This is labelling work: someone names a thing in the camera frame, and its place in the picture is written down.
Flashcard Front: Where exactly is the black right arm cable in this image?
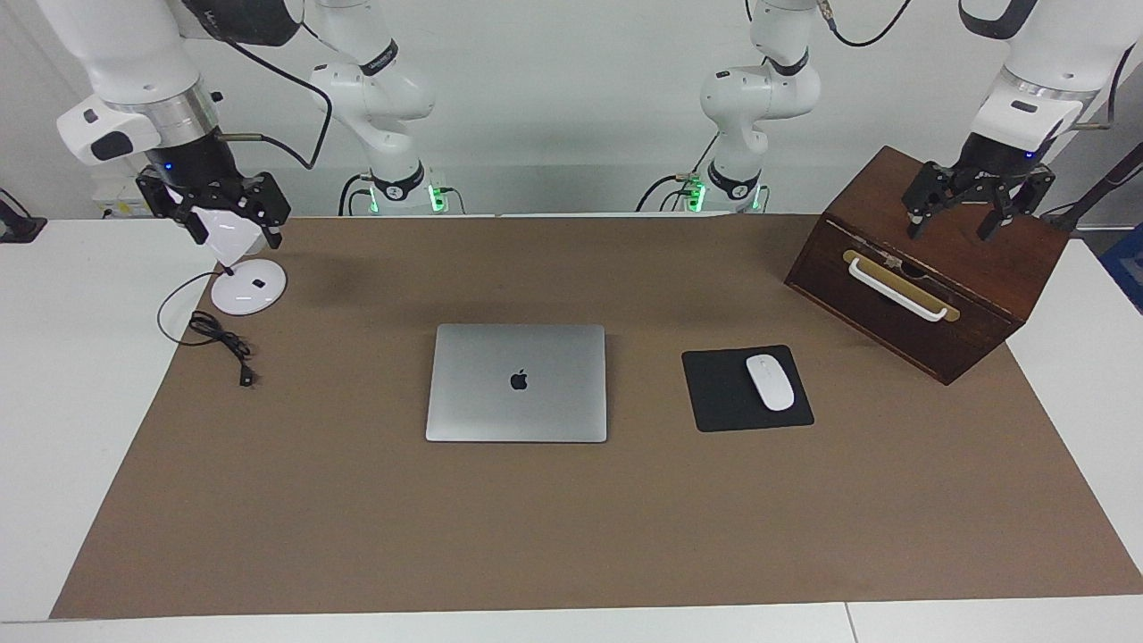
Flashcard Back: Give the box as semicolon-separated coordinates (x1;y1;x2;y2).
183;0;333;171

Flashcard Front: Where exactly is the brown table mat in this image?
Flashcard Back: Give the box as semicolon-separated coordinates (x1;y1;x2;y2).
49;213;1143;620

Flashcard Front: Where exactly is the black stand base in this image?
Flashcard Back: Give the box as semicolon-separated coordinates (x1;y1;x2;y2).
0;188;47;244

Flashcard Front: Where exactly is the black tripod pole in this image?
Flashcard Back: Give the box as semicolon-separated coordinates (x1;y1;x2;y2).
1040;141;1143;235

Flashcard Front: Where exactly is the white computer mouse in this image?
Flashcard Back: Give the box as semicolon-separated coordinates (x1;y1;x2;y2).
746;354;796;413

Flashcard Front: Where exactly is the black lamp power cable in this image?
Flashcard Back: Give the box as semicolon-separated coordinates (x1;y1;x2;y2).
157;271;260;388

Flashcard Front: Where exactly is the black mouse pad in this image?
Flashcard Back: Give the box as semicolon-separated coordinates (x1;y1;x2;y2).
681;345;815;433

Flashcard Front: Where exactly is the dark brown wooden box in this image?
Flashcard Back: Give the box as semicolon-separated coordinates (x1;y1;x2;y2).
784;146;1071;386

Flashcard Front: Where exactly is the brass handle plate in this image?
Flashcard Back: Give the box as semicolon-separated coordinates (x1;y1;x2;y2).
842;249;961;322

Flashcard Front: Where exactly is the black right base cable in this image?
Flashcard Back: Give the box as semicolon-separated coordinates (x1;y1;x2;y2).
338;172;374;217

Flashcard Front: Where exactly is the white desk lamp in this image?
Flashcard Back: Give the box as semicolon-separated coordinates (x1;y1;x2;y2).
192;207;288;316

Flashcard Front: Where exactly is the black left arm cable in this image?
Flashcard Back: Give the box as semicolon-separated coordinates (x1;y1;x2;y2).
817;0;1135;130

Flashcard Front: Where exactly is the blue crate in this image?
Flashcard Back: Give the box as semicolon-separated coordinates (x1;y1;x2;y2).
1098;223;1143;313

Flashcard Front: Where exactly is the black base cable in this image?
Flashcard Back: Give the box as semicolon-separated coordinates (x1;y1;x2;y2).
636;134;720;213
338;172;374;217

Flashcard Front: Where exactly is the white power strip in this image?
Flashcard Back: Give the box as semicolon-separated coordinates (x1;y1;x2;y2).
92;170;148;220

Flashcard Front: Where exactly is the black left base cable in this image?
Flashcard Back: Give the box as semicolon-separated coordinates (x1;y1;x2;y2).
636;134;720;213

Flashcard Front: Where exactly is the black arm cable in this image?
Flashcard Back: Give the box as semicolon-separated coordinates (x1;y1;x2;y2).
817;0;1135;130
183;0;333;171

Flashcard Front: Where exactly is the silver grey laptop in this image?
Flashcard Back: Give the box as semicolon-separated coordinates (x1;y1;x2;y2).
425;323;609;444

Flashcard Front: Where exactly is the white box handle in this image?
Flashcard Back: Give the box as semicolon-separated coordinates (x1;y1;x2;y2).
847;257;949;322

